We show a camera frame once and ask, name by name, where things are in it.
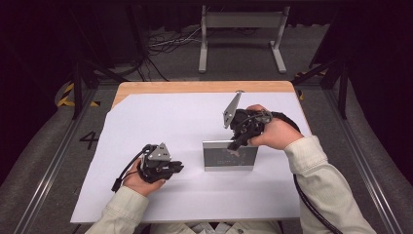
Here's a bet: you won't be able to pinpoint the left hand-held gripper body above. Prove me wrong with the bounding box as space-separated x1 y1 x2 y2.
137 141 173 183

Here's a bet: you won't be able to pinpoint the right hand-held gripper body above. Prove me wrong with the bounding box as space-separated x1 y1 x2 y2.
222 91 273 140

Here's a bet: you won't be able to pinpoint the person's left hand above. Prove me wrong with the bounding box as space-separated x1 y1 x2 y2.
123 159 166 197

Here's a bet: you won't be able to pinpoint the person's right hand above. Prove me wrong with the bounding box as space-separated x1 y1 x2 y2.
246 103 305 151

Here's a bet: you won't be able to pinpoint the large white sheet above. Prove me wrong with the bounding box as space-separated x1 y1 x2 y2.
70 92 313 224

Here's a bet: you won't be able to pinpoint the person's torso clothing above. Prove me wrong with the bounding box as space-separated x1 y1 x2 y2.
150 221 283 234

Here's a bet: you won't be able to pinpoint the wooden table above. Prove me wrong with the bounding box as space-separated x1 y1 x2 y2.
111 81 305 110

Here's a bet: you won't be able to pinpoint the yellow black hazard tape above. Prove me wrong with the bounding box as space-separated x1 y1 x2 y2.
294 69 327 101
56 82 100 108

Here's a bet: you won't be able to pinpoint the black metal stand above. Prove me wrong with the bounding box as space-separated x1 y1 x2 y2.
291 58 351 120
71 59 130 120

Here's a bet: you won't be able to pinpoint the grey metal stand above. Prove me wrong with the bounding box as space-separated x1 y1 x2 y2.
198 4 291 74

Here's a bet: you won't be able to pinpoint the right hand-held gripper cable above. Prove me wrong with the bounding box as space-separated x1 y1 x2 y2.
271 111 344 234

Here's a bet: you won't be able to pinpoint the black floor cables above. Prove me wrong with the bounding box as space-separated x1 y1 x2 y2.
128 53 170 82

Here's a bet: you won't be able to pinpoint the aluminium floor rail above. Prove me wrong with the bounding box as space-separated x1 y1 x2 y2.
13 87 98 234
324 89 404 234

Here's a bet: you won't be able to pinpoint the white floor cables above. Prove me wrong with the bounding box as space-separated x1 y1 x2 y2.
147 27 203 55

